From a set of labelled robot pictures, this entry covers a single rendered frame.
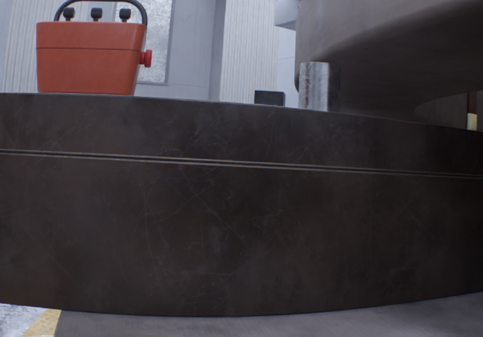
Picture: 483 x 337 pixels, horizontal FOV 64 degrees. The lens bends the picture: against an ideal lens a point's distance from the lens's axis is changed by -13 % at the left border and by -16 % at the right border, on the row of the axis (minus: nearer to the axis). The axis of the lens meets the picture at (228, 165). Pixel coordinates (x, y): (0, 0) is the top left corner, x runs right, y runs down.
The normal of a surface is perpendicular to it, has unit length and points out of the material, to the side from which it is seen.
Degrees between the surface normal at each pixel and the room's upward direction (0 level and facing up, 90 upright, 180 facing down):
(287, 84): 90
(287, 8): 90
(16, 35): 90
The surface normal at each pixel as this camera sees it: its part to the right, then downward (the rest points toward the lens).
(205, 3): 0.52, 0.08
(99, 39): 0.16, 0.19
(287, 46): -0.85, -0.02
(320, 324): 0.07, -1.00
